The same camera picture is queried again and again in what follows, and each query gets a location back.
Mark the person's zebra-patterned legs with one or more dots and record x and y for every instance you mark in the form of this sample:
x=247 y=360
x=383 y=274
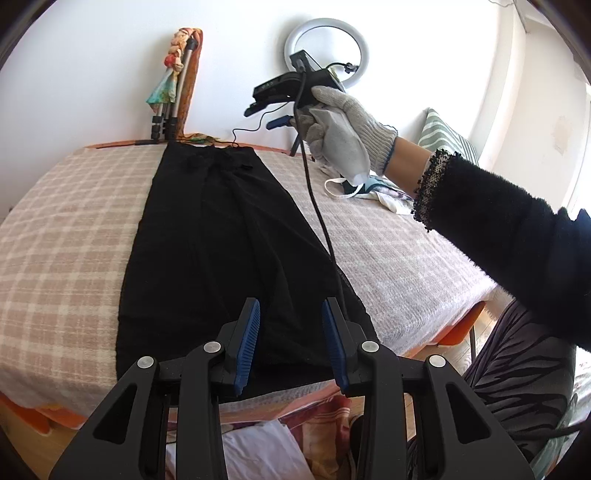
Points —
x=508 y=369

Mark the white patterned cloth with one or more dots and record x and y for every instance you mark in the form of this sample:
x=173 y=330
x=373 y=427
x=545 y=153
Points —
x=390 y=198

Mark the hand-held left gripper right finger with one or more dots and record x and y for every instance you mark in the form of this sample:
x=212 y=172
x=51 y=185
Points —
x=333 y=342

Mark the person's right forearm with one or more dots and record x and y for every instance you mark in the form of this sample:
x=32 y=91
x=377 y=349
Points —
x=498 y=230

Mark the beige plaid blanket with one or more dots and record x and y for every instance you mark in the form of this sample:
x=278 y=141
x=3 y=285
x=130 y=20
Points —
x=69 y=258

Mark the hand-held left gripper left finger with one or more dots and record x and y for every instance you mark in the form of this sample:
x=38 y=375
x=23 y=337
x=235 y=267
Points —
x=246 y=351

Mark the black pants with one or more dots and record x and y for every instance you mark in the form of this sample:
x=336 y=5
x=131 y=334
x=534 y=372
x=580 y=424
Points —
x=217 y=249

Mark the orange table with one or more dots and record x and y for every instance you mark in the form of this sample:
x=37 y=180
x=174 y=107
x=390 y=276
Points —
x=457 y=333

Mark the orange woven cloth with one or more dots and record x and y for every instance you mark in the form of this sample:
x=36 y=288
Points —
x=191 y=87

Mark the green striped pillow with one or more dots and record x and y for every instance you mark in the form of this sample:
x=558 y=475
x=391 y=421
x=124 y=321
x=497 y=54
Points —
x=438 y=134

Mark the silver folded tripod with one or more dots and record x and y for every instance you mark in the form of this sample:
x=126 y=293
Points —
x=178 y=97

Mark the white face mask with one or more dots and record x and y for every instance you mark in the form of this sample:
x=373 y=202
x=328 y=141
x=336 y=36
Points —
x=339 y=191

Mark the person's right hand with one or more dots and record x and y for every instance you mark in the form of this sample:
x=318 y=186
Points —
x=344 y=134

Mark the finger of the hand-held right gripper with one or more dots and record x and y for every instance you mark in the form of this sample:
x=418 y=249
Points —
x=279 y=122
x=265 y=109

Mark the colourful printed scarf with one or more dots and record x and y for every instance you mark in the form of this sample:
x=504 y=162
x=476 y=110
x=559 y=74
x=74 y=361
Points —
x=166 y=87

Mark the pink printed cloth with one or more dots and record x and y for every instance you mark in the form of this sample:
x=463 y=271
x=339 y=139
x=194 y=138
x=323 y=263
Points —
x=323 y=429

